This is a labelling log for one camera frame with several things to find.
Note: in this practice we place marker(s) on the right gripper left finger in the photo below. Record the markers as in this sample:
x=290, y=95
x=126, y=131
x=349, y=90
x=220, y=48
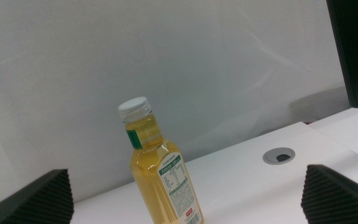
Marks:
x=42, y=202

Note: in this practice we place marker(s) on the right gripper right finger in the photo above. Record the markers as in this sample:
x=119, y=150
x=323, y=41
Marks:
x=337, y=199

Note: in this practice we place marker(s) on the yellow tea bottle white cap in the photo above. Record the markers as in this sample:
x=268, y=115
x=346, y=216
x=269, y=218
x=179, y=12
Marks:
x=154, y=174

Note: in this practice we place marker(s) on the black monitor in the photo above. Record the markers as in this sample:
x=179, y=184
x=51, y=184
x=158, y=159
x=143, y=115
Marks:
x=357, y=46

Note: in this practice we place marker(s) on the white backdrop sheet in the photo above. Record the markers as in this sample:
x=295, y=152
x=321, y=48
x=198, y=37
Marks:
x=135, y=46

